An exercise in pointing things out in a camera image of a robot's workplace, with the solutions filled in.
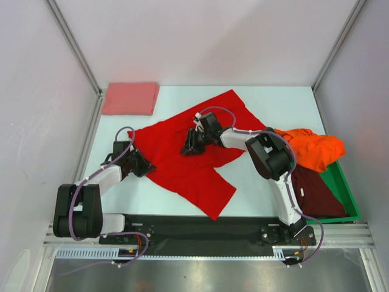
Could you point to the left aluminium side rail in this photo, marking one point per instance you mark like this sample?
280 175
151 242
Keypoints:
89 138

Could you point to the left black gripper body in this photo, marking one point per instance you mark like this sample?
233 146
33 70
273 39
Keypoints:
129 160

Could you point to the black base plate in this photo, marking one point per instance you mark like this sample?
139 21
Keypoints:
192 236

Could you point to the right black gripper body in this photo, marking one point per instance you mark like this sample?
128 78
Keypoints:
196 139

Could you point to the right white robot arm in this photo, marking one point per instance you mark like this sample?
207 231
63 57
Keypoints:
272 158

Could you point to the aluminium front rail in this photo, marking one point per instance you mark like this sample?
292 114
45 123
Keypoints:
353 235

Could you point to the right aluminium frame post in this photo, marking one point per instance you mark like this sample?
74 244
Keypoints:
340 41

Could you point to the dark red t-shirt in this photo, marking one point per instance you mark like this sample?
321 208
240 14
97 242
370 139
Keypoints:
314 197

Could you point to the green plastic bin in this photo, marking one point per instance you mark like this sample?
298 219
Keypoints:
336 181

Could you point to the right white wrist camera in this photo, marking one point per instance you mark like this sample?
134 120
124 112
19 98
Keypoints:
197 122

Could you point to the folded pink t-shirt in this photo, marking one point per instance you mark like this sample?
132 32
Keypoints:
130 99

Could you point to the left aluminium frame post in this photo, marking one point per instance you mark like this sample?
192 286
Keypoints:
71 41

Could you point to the orange t-shirt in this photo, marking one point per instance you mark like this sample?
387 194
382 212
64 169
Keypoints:
314 151

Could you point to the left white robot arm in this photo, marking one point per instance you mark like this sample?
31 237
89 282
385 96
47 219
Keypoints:
78 210

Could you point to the aluminium frame post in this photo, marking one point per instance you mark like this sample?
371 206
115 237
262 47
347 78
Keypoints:
71 41
340 41

